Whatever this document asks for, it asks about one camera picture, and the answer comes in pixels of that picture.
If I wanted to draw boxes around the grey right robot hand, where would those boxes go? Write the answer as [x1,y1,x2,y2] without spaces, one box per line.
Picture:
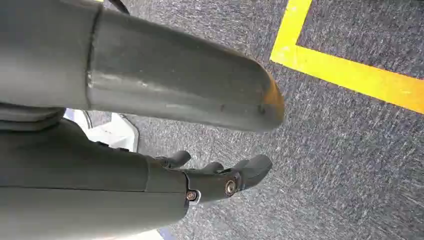
[0,0,286,240]

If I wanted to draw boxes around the yellow tape line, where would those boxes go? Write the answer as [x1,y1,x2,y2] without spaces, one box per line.
[269,0,424,115]

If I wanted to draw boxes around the black cable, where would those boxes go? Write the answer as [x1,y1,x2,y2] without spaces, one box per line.
[108,0,131,15]

